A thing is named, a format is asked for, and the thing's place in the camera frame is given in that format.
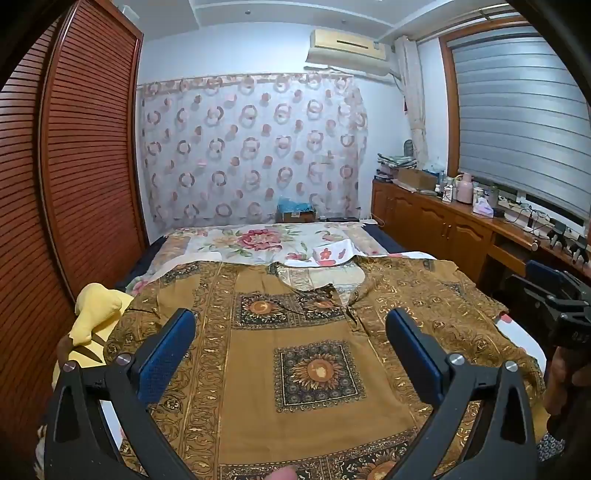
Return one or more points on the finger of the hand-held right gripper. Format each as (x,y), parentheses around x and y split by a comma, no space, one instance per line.
(549,288)

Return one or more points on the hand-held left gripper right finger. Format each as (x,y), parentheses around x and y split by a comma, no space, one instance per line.
(413,360)

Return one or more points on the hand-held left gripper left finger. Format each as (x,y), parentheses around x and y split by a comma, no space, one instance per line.
(166,355)

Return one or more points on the brown patterned shirt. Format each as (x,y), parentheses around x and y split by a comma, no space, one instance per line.
(258,392)

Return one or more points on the person's right hand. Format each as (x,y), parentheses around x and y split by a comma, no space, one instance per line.
(563,378)

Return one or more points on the person's left hand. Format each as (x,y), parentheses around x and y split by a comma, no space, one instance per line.
(282,474)

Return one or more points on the black clamp device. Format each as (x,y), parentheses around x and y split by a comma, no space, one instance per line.
(570,242)

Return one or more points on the yellow plush toy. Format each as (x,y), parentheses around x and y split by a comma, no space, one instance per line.
(99,309)

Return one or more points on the pink tissue pack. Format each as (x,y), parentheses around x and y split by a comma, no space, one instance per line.
(483,206)

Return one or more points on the person's patterned clothing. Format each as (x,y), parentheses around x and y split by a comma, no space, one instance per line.
(551,446)

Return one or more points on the pink thermos jug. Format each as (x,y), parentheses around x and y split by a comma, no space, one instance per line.
(465,189)

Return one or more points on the floral quilt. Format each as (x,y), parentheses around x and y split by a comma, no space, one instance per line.
(240,240)

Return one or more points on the wooden cabinet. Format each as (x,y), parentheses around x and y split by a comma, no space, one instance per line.
(429,221)

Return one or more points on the black flat device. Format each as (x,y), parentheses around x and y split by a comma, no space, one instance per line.
(339,218)

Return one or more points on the open cardboard box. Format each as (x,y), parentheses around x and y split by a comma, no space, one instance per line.
(415,179)

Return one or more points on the grey window blind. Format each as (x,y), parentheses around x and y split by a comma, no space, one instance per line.
(521,110)

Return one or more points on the small cardboard box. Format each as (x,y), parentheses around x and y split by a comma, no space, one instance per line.
(298,216)

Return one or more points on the louvered wooden wardrobe door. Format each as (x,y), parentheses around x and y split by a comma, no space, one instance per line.
(23,230)
(92,161)

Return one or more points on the stack of folded cloths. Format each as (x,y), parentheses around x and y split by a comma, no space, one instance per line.
(395,164)

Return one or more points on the circle-patterned sheer curtain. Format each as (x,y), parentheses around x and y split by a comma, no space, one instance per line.
(254,147)

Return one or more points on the white tied curtain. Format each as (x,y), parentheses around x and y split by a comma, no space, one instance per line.
(415,101)

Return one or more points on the wall air conditioner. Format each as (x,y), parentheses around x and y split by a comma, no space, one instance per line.
(346,48)

